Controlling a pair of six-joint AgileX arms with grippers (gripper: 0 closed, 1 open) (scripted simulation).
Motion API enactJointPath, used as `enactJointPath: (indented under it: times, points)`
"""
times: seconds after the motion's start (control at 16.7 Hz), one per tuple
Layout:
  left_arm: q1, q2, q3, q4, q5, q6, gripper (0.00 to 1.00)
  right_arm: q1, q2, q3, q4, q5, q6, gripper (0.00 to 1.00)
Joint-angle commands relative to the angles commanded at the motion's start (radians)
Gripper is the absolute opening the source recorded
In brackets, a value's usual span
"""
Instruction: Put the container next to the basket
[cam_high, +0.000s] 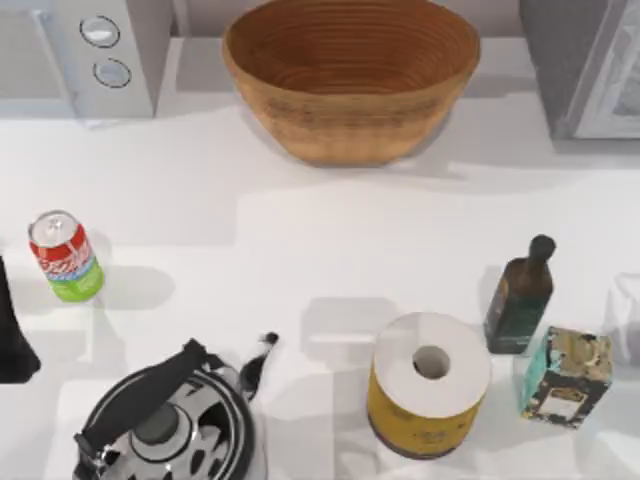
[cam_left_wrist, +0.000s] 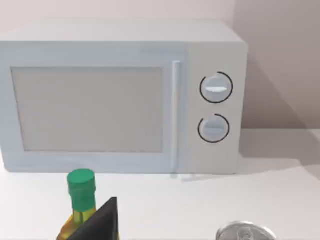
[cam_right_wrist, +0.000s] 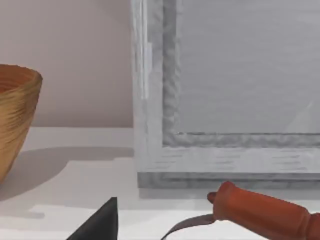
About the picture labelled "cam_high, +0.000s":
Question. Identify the brown wicker basket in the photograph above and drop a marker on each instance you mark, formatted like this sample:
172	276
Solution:
350	85

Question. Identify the yellow-wrapped paper roll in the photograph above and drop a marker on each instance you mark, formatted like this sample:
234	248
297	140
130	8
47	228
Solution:
425	385

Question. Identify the dark green bottle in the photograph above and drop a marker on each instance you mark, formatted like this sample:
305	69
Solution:
520	305

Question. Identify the red and green can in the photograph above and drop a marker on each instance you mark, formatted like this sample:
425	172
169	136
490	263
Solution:
67	260

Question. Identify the small microwave knob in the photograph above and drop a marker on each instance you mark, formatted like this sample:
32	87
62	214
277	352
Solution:
112	72

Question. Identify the teal and cream box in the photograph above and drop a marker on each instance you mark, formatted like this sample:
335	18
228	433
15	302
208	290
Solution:
565	380

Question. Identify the pale microwave oven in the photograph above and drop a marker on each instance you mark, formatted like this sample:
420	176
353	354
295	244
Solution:
75	60

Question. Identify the large microwave knob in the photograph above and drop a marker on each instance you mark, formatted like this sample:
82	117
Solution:
99	30

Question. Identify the grey cabinet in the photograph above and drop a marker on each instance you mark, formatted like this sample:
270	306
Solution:
580	70

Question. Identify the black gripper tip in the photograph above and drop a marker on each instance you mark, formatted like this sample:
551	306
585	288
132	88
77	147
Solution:
11	340

